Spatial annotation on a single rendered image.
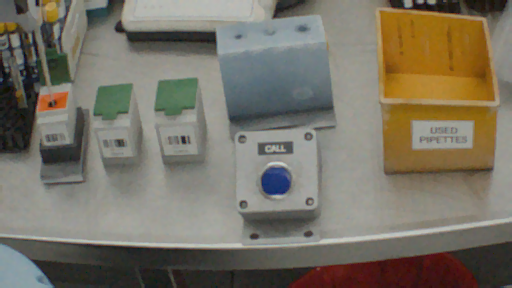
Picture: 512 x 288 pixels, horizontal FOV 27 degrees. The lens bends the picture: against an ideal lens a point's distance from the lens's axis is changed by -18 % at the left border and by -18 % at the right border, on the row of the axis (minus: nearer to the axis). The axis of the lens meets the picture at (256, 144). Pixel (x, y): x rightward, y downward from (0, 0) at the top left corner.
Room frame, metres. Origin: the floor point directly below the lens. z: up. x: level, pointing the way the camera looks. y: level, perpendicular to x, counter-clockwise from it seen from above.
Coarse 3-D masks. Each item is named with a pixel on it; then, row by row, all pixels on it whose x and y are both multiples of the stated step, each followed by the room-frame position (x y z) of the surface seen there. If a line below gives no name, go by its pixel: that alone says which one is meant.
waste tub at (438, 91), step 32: (384, 32) 0.86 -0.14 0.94; (416, 32) 0.85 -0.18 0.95; (448, 32) 0.85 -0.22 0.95; (480, 32) 0.84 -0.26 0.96; (384, 64) 0.85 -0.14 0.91; (416, 64) 0.86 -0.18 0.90; (448, 64) 0.85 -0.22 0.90; (480, 64) 0.84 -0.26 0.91; (384, 96) 0.76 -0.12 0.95; (416, 96) 0.82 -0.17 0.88; (448, 96) 0.82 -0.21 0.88; (480, 96) 0.81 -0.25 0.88; (384, 128) 0.74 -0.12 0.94; (416, 128) 0.73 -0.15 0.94; (448, 128) 0.72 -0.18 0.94; (480, 128) 0.72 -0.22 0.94; (384, 160) 0.74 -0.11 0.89; (416, 160) 0.73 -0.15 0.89; (448, 160) 0.72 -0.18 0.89; (480, 160) 0.72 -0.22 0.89
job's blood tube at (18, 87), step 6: (12, 60) 0.89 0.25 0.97; (12, 66) 0.88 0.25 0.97; (12, 72) 0.88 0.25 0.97; (18, 72) 0.88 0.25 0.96; (12, 78) 0.88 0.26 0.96; (18, 78) 0.88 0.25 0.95; (12, 84) 0.88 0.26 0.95; (18, 84) 0.88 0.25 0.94; (18, 90) 0.88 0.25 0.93; (18, 96) 0.88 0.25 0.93; (24, 96) 0.88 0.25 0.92; (18, 102) 0.88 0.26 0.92; (24, 102) 0.88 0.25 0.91; (18, 108) 0.88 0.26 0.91; (24, 108) 0.88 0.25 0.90
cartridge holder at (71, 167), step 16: (80, 112) 0.85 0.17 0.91; (80, 128) 0.83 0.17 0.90; (64, 144) 0.81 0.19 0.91; (80, 144) 0.82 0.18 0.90; (48, 160) 0.81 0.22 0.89; (64, 160) 0.80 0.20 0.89; (80, 160) 0.80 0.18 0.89; (48, 176) 0.79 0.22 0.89; (64, 176) 0.79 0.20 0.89; (80, 176) 0.78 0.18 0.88
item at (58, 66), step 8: (56, 48) 0.86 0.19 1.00; (48, 56) 0.86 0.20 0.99; (56, 56) 0.86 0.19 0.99; (64, 56) 0.86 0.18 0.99; (40, 64) 0.86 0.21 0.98; (48, 64) 0.86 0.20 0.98; (56, 64) 0.86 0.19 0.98; (64, 64) 0.86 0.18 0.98; (40, 72) 0.86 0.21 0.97; (56, 72) 0.86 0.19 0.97; (64, 72) 0.86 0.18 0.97; (40, 80) 0.86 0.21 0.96; (56, 80) 0.86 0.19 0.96; (64, 80) 0.85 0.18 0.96
